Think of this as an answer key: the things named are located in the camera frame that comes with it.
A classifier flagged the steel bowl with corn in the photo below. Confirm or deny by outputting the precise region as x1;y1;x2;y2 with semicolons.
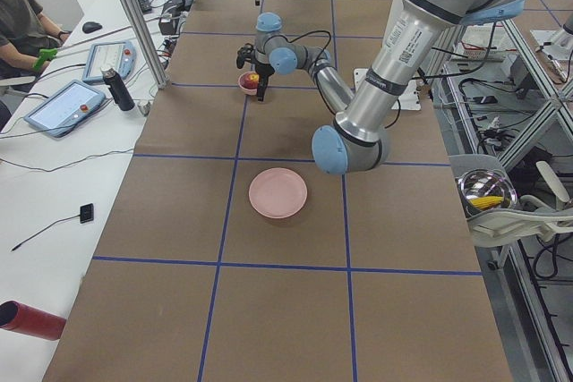
457;169;517;217

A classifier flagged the seated person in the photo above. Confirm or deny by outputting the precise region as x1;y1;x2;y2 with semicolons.
1;0;71;79

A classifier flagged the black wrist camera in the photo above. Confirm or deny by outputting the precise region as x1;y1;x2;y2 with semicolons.
235;43;256;69

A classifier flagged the near blue teach pendant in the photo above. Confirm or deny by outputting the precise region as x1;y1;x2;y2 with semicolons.
24;80;106;138

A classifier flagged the blue teach pendant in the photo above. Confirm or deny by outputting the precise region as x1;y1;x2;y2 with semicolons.
24;80;106;138
81;40;136;85

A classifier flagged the black cable on desk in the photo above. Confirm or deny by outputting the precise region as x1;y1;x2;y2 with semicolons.
0;86;149;174

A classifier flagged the black water bottle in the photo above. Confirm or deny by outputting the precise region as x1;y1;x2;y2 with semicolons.
101;65;134;112

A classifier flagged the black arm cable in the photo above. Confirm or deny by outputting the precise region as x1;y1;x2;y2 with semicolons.
286;30;431;132

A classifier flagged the pink bowl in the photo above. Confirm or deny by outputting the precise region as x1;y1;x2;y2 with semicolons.
237;71;260;96

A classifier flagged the black computer mouse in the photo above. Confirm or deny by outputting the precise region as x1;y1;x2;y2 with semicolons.
81;21;102;34

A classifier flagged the pink plate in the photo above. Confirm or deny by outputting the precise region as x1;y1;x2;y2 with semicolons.
248;167;308;219

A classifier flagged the far blue teach pendant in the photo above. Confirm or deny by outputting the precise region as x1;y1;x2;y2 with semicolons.
81;40;136;85

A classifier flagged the small black puck device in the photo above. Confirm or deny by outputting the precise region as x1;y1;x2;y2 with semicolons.
79;203;95;224

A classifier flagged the red cylinder bottle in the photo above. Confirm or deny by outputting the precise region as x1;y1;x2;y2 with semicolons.
1;301;67;341

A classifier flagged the red yellow apple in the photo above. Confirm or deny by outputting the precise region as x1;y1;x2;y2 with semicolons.
240;72;259;89

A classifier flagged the aluminium frame post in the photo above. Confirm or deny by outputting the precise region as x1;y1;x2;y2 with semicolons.
119;0;167;89

